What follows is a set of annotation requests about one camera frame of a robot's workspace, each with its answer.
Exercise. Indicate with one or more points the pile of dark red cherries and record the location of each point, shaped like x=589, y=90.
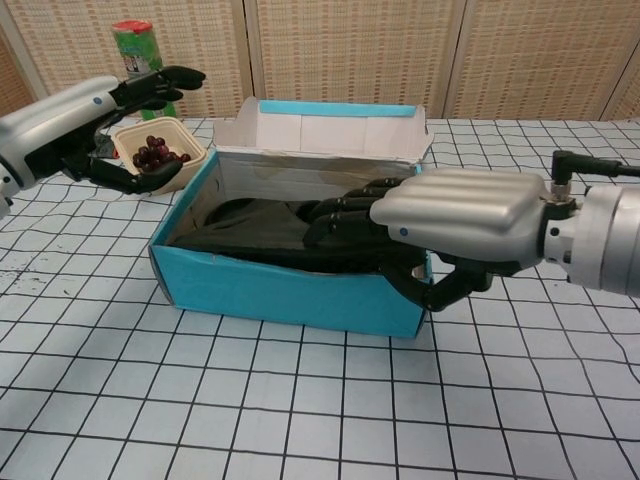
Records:
x=152, y=152

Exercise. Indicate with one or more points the green can with red lid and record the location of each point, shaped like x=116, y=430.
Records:
x=137, y=50

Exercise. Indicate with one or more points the beige food container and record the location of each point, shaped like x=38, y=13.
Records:
x=192, y=167

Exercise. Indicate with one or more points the blue checkered tablecloth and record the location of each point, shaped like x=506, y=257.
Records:
x=320, y=425

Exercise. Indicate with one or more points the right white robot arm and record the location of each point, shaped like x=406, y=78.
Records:
x=600, y=240

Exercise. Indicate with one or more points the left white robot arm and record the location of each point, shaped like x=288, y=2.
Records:
x=4, y=195

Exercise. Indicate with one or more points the blue cardboard shoe box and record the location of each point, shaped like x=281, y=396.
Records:
x=280, y=295

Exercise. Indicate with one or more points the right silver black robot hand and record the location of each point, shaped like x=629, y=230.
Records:
x=465, y=215

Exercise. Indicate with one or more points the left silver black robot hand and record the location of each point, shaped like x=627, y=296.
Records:
x=55, y=117

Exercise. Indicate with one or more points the woven bamboo screen panel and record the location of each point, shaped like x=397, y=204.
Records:
x=12, y=80
x=350, y=55
x=627, y=100
x=215, y=45
x=540, y=55

